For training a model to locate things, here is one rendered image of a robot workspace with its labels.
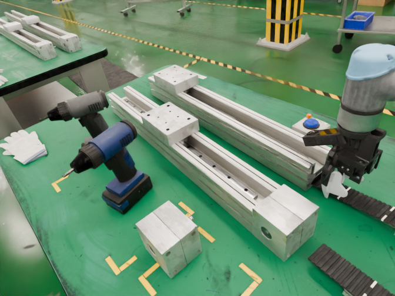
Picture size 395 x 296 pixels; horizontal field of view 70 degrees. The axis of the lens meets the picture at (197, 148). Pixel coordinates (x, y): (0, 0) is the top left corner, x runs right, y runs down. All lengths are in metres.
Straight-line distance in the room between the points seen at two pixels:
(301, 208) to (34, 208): 0.72
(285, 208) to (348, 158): 0.17
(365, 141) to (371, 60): 0.17
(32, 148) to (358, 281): 1.05
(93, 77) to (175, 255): 1.73
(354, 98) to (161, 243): 0.45
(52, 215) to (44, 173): 0.21
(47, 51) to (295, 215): 1.89
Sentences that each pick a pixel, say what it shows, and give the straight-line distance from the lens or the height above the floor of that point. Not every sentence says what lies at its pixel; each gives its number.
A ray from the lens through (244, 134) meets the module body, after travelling 0.84.
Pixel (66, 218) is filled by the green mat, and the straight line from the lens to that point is 0.86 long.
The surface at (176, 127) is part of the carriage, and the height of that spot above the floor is 0.90.
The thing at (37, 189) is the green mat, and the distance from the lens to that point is 1.01.
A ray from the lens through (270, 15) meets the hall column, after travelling 3.94.
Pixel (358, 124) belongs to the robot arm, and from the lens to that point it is 0.62.
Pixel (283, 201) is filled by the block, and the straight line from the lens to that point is 0.63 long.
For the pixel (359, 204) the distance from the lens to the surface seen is 0.76.
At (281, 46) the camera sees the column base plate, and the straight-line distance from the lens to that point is 3.86.
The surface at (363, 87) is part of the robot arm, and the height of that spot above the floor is 1.09.
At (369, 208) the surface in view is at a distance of 0.76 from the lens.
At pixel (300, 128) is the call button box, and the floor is 0.84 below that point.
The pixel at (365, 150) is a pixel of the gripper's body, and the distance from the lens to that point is 0.66.
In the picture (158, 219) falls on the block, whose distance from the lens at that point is 0.62.
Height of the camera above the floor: 1.35
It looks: 38 degrees down
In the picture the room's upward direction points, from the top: 9 degrees counter-clockwise
